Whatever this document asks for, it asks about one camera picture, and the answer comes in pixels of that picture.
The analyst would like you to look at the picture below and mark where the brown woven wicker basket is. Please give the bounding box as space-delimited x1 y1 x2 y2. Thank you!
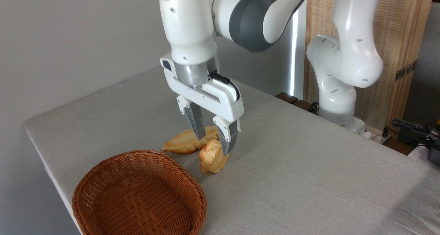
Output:
71 150 207 235

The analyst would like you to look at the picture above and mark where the metal screen hinge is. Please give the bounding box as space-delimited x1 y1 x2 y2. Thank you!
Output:
395 60 418 81

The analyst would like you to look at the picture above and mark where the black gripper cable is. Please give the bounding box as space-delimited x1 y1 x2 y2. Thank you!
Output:
209 72 240 102

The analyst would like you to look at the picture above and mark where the long leaf-shaped bread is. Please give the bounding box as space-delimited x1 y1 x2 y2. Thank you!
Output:
162 126 219 154

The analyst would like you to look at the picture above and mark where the dark brown wooden furniture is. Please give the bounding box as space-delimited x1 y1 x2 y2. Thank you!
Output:
275 92 319 114

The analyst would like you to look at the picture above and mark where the small round bread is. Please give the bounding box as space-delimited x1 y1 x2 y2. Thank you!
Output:
199 139 230 174

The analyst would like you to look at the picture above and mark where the grey table cloth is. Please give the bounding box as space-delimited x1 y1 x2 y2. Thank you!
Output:
23 66 440 235

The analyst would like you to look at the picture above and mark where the black cable bundle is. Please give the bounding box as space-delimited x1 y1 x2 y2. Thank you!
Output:
383 119 440 147

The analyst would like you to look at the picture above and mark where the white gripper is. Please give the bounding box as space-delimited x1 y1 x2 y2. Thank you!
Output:
160 53 245 156

